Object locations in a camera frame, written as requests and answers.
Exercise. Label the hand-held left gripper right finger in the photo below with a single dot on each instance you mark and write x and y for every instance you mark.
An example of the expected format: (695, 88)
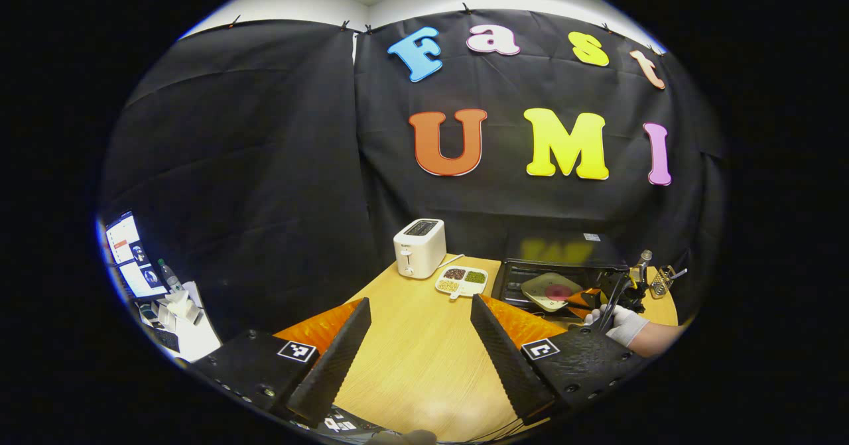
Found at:
(507, 365)

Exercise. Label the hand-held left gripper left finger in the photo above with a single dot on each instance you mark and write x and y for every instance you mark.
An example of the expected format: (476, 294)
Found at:
(335, 365)

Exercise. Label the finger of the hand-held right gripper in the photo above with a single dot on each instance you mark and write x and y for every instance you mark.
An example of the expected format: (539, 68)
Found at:
(585, 298)

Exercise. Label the cream plate with pink food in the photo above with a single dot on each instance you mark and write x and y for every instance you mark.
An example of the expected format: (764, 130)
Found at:
(547, 289)

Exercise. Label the black electric oven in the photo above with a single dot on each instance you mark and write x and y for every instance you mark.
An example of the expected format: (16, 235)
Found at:
(564, 249)

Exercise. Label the metal spoon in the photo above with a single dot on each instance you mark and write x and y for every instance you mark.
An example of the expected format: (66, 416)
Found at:
(680, 273)

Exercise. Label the white divided snack tray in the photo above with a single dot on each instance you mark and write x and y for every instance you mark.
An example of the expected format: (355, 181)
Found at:
(464, 288)

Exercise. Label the white toaster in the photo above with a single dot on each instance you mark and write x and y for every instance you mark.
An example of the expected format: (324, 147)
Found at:
(418, 256)

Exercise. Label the white side table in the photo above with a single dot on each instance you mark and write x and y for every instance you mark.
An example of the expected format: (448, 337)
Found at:
(199, 342)

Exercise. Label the white crumpled paper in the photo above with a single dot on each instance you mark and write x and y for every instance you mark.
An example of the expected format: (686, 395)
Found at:
(179, 306)

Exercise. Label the clear plastic bottle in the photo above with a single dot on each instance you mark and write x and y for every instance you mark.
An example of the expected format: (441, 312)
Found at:
(170, 277)

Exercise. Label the black backdrop cloth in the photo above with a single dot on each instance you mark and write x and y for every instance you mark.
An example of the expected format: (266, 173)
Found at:
(265, 166)

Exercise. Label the computer monitor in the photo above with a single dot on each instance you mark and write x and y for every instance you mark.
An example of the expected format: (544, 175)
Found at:
(132, 259)

